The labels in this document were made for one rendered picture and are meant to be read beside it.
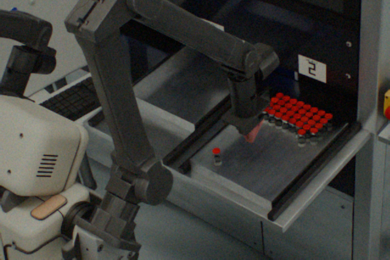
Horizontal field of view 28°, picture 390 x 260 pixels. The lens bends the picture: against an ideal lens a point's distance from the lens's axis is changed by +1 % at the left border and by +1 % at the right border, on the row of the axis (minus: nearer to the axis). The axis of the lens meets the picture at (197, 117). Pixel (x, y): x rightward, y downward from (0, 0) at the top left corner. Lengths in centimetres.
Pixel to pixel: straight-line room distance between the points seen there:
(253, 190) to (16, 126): 70
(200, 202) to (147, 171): 145
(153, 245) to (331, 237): 81
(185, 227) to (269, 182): 114
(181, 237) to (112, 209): 158
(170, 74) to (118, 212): 93
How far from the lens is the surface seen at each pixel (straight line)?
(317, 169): 197
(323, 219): 247
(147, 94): 227
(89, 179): 298
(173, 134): 213
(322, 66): 205
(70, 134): 150
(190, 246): 300
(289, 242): 267
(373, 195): 227
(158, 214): 313
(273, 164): 201
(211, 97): 223
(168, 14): 139
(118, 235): 147
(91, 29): 126
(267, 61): 168
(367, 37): 192
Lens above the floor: 229
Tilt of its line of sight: 41 degrees down
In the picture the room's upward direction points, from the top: 8 degrees counter-clockwise
